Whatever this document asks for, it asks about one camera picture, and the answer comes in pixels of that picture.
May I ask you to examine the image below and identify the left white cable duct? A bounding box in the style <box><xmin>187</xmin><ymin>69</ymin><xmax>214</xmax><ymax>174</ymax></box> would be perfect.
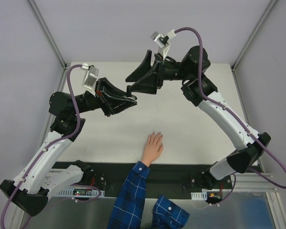
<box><xmin>54</xmin><ymin>187</ymin><xmax>105</xmax><ymax>198</ymax></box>

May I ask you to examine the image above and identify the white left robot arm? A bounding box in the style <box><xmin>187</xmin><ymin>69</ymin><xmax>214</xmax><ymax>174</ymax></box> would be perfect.
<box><xmin>0</xmin><ymin>78</ymin><xmax>137</xmax><ymax>217</ymax></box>

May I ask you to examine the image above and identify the right aluminium frame post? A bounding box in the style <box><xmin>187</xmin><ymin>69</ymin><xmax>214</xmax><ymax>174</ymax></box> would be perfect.
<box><xmin>231</xmin><ymin>0</ymin><xmax>279</xmax><ymax>73</ymax></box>

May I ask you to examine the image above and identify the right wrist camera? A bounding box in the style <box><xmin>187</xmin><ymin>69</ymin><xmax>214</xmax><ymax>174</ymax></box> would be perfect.
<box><xmin>151</xmin><ymin>30</ymin><xmax>176</xmax><ymax>59</ymax></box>

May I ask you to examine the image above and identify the white cable duct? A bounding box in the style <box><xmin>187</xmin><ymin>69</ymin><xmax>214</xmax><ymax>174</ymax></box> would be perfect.
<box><xmin>191</xmin><ymin>191</ymin><xmax>207</xmax><ymax>201</ymax></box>
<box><xmin>54</xmin><ymin>187</ymin><xmax>105</xmax><ymax>198</ymax></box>

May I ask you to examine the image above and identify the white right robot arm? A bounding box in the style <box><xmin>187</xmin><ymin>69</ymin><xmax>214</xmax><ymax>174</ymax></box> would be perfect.
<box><xmin>125</xmin><ymin>46</ymin><xmax>271</xmax><ymax>190</ymax></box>

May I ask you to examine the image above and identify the blue plaid shirt part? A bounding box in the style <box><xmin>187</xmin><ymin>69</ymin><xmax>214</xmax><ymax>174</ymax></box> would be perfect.
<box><xmin>151</xmin><ymin>195</ymin><xmax>190</xmax><ymax>229</ymax></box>

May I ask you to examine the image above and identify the left aluminium frame post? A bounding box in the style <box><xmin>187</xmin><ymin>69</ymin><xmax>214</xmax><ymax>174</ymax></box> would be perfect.
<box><xmin>26</xmin><ymin>0</ymin><xmax>68</xmax><ymax>70</ymax></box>

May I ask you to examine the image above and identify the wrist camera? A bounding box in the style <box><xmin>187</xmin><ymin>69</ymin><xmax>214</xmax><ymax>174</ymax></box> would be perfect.
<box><xmin>151</xmin><ymin>30</ymin><xmax>176</xmax><ymax>59</ymax></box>
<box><xmin>81</xmin><ymin>63</ymin><xmax>99</xmax><ymax>93</ymax></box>

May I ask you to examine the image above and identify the aluminium frame post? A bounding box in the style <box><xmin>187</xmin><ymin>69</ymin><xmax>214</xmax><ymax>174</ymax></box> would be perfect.
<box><xmin>26</xmin><ymin>0</ymin><xmax>68</xmax><ymax>70</ymax></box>
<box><xmin>231</xmin><ymin>0</ymin><xmax>279</xmax><ymax>73</ymax></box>

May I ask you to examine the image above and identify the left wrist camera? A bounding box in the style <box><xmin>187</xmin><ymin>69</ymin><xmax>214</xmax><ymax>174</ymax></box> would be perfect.
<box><xmin>81</xmin><ymin>63</ymin><xmax>99</xmax><ymax>93</ymax></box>

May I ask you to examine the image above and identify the person's left hand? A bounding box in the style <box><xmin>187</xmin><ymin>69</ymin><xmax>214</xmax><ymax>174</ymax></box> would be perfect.
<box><xmin>141</xmin><ymin>132</ymin><xmax>163</xmax><ymax>167</ymax></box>

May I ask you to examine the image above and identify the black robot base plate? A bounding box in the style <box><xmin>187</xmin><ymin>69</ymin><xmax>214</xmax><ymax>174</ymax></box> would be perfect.
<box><xmin>63</xmin><ymin>162</ymin><xmax>238</xmax><ymax>198</ymax></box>

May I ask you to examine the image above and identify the blue plaid sleeve forearm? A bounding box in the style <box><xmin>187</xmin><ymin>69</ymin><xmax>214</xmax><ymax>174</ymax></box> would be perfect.
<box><xmin>107</xmin><ymin>161</ymin><xmax>150</xmax><ymax>229</ymax></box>

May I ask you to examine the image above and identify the right white cable duct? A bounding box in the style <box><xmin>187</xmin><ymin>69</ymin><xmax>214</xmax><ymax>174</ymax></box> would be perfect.
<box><xmin>191</xmin><ymin>191</ymin><xmax>207</xmax><ymax>201</ymax></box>

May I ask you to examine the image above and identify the aluminium front rail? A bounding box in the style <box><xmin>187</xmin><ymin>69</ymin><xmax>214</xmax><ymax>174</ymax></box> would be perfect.
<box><xmin>235</xmin><ymin>173</ymin><xmax>278</xmax><ymax>192</ymax></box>

